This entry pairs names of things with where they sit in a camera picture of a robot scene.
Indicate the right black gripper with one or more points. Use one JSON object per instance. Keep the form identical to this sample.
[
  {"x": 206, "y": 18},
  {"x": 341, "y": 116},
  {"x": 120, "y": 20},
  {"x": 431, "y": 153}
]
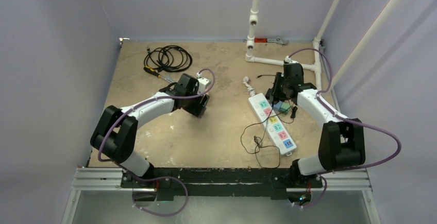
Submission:
[{"x": 277, "y": 90}]

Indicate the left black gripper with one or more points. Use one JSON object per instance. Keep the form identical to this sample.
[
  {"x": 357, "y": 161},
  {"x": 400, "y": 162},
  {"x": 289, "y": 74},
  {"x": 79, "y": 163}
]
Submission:
[{"x": 197, "y": 109}]

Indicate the blue plug adapter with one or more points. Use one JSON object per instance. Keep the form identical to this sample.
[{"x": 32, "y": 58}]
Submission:
[{"x": 277, "y": 107}]

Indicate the white colourful power strip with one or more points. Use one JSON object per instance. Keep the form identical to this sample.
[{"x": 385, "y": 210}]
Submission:
[{"x": 274, "y": 126}]

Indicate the green plug adapter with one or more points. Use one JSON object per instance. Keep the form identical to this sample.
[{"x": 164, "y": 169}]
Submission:
[{"x": 284, "y": 109}]

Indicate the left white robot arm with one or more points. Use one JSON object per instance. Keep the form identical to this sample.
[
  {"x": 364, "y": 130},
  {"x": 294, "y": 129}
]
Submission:
[{"x": 116, "y": 130}]

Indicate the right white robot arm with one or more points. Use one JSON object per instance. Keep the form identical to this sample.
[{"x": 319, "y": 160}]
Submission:
[{"x": 341, "y": 144}]

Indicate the silver open-end wrench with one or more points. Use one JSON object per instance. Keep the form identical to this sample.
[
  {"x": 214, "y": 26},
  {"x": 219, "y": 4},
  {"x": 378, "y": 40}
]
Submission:
[{"x": 167, "y": 78}]

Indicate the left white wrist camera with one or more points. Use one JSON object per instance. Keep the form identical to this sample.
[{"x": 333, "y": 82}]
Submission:
[{"x": 202, "y": 83}]

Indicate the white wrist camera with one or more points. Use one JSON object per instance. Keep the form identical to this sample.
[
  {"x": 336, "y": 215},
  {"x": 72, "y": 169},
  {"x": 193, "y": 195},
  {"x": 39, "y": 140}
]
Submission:
[
  {"x": 202, "y": 83},
  {"x": 288, "y": 60}
]

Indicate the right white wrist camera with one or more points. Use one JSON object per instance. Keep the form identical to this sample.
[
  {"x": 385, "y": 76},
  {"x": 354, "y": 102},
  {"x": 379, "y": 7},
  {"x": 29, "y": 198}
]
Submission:
[{"x": 288, "y": 60}]

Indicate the red handled adjustable wrench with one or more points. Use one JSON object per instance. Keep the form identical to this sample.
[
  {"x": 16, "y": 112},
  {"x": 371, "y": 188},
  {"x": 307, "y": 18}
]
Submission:
[{"x": 277, "y": 40}]

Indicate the yellow handled screwdriver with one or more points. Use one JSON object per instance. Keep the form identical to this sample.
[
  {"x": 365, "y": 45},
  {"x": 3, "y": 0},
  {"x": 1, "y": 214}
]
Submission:
[{"x": 152, "y": 71}]

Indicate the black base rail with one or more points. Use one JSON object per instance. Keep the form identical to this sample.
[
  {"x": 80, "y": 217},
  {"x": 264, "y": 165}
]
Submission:
[{"x": 276, "y": 183}]

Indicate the white PVC pipe frame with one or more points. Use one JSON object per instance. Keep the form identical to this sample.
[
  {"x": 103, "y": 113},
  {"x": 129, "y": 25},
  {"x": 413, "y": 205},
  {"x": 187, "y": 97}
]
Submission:
[{"x": 345, "y": 26}]

